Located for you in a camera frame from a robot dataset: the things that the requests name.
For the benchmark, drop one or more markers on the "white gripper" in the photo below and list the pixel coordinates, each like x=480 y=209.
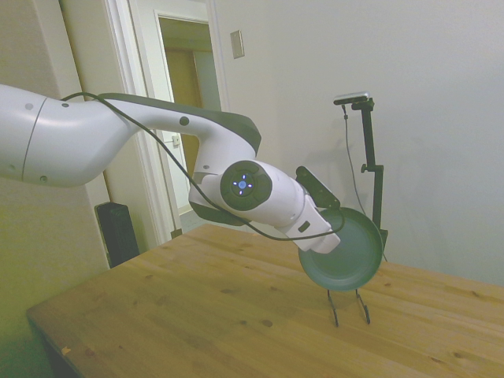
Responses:
x=317 y=232

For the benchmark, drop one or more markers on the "teal round plate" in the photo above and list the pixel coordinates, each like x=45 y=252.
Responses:
x=350 y=256

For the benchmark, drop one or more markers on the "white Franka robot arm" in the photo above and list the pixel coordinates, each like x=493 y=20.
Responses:
x=78 y=141

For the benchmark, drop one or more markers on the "door latch plate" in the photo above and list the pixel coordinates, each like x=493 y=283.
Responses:
x=175 y=140

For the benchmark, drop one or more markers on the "black tower heater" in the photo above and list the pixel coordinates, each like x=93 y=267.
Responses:
x=118 y=236

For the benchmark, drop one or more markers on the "wooden hallway door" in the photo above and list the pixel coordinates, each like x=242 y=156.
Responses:
x=183 y=78

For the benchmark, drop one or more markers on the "white open door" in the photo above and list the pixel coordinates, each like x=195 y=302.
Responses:
x=149 y=59

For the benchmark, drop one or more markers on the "camera on black stand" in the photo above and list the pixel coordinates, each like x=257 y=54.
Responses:
x=349 y=153

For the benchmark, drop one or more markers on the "black camera stand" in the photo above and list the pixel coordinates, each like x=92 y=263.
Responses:
x=370 y=149

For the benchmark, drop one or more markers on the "grey exterior camera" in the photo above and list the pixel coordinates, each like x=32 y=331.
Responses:
x=351 y=97

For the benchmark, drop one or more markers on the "beige wall switch plate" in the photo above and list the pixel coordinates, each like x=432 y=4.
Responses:
x=237 y=44

